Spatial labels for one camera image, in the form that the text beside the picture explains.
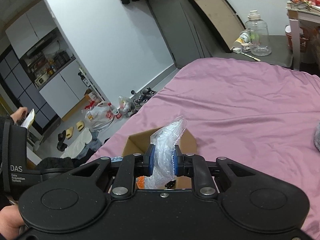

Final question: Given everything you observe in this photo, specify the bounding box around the grey sneakers pair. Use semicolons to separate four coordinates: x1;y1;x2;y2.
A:
133;87;157;106

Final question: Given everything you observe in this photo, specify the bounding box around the brown cardboard box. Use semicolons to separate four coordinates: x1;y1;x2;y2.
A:
122;127;197;189

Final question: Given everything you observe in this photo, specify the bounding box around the clear bag on floor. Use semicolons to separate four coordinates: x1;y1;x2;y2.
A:
118;96;137;118

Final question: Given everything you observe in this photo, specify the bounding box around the white desk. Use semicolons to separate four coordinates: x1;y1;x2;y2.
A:
286;0;319;70

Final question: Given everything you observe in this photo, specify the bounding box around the white plastic shopping bag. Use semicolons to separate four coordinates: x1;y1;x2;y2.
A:
83;101;114;132

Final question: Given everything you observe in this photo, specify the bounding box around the pink bed sheet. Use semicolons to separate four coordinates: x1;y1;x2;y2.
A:
93;58;319;239

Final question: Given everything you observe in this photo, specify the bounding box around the grey fluffy plush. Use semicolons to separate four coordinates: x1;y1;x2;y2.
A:
313;122;320;151

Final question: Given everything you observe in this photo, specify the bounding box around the yellow slipper pair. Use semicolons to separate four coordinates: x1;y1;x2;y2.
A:
66;120;85;139

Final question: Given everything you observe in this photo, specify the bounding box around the dark grey cabinet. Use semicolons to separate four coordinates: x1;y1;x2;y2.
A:
146;0;210;68

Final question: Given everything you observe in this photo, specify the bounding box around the small water bottle on floor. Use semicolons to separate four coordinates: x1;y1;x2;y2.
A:
108;102;122;119

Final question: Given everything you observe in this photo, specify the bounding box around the large clear plastic jar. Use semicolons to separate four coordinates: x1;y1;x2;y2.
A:
245;10;272;56

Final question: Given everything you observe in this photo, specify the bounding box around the clear plastic bead bag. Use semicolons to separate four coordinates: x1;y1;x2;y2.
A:
144;116;187;190

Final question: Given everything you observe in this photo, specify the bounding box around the person's right hand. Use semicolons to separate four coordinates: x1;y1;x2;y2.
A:
0;205;24;239

